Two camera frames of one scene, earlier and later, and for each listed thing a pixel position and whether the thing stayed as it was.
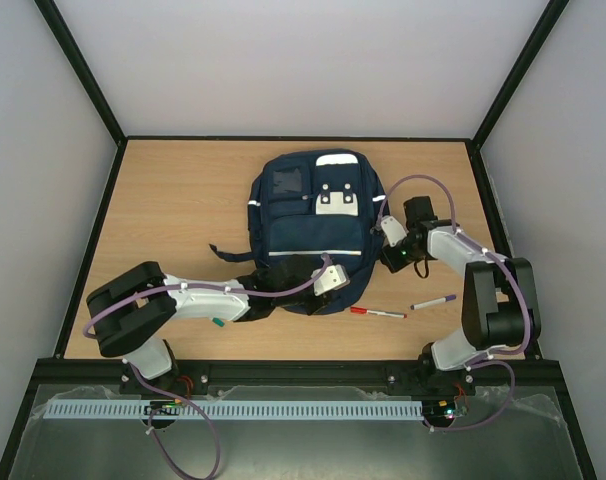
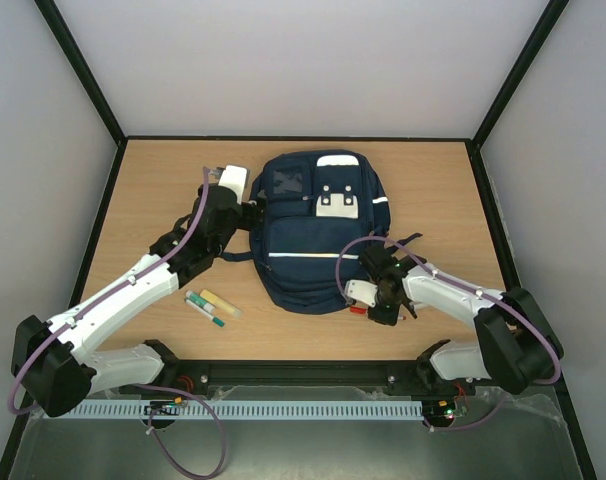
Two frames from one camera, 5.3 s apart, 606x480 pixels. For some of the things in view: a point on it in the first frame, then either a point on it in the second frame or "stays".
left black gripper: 312,308 -> 253,218
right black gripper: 389,254 -> 383,314
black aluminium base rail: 283,372 stays
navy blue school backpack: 327,203 stays
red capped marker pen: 366,311 stays
